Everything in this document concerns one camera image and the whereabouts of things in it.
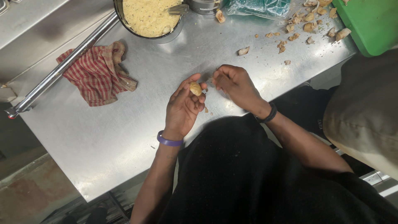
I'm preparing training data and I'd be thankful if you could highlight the yellow mashed potato mixture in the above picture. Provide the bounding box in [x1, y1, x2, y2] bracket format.
[123, 0, 183, 38]

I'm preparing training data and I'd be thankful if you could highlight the beige fabric bag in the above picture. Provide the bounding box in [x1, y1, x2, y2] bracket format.
[322, 49, 398, 181]

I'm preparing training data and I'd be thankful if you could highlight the black wristband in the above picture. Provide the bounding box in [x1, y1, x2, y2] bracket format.
[255, 102, 278, 124]

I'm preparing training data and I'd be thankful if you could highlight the long metal rod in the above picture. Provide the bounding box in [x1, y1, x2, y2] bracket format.
[4, 12, 120, 119]

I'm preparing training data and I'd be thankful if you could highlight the small steel container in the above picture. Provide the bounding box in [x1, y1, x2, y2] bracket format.
[187, 0, 229, 15]

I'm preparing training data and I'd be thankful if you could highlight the person's left hand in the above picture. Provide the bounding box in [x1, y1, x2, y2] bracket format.
[164, 73, 208, 140]

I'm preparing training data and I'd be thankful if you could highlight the small boiled potato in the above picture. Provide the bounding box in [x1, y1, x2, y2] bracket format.
[190, 82, 203, 96]

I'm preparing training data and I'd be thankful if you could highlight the metal bowl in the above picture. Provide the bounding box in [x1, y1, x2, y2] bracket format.
[113, 0, 188, 44]

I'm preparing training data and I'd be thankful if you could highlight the metal wire rack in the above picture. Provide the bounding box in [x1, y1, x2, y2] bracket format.
[40, 191, 132, 224]

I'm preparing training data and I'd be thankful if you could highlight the person's right hand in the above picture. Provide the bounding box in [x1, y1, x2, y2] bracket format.
[211, 64, 272, 120]

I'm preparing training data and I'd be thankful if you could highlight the green plastic board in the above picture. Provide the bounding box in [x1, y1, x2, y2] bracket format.
[332, 0, 398, 58]

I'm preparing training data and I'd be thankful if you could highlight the clear plastic bag with greens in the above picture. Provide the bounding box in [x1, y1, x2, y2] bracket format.
[224, 0, 293, 20]

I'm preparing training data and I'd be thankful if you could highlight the pile of potato peels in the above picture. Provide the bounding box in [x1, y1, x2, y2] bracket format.
[254, 0, 352, 66]

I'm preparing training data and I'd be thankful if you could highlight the red checked cloth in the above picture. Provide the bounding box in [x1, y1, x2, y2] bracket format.
[56, 41, 138, 107]

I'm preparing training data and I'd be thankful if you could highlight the metal spoon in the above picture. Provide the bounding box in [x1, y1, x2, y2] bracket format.
[164, 4, 189, 16]

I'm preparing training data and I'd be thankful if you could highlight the purple wristband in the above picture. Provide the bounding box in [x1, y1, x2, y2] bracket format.
[157, 130, 184, 147]

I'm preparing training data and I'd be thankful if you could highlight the person's black clothing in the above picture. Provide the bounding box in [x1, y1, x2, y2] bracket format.
[158, 113, 398, 224]

